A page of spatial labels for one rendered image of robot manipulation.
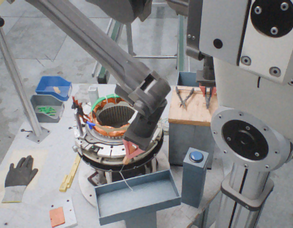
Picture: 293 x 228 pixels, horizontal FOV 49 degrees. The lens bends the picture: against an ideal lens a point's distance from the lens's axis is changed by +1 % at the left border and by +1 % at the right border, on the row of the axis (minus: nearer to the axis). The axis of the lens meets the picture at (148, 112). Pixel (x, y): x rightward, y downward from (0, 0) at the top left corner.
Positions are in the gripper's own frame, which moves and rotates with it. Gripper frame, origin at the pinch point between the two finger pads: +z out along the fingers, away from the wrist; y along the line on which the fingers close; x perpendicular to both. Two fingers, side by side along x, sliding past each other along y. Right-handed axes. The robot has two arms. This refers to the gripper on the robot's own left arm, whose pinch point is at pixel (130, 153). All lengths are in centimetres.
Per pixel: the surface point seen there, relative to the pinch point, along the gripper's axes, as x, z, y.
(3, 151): -98, 147, -91
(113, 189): -0.3, 20.2, -3.5
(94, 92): -23.1, 7.3, -27.2
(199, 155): 19.7, 7.4, -23.2
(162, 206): 15.2, 14.6, -1.8
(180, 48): -9, 23, -137
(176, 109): 6.1, 6.2, -40.3
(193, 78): 6, 4, -66
